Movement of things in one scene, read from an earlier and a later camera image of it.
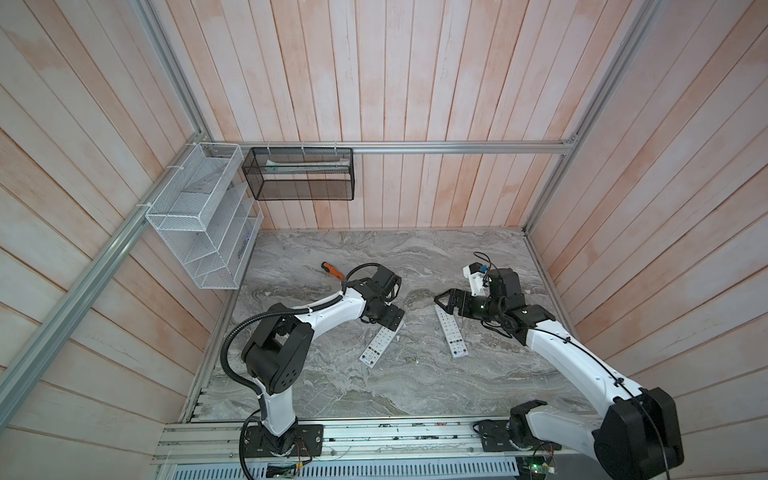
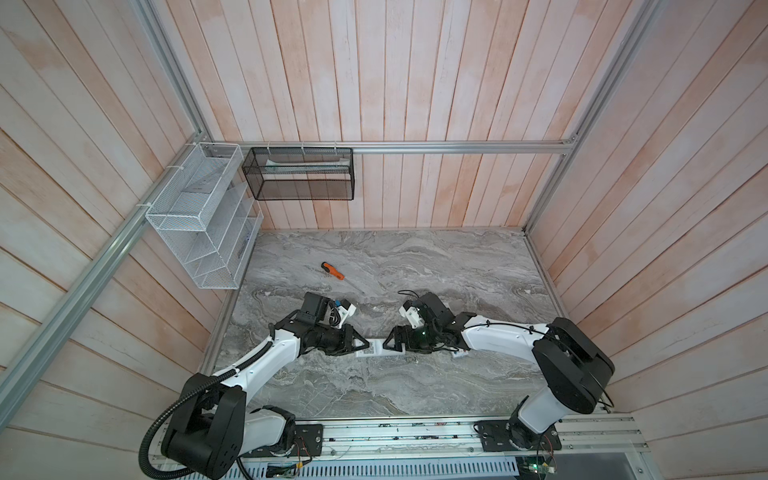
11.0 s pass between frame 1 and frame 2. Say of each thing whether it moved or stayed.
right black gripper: moved
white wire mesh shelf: stayed
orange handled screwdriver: stayed
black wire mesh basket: stayed
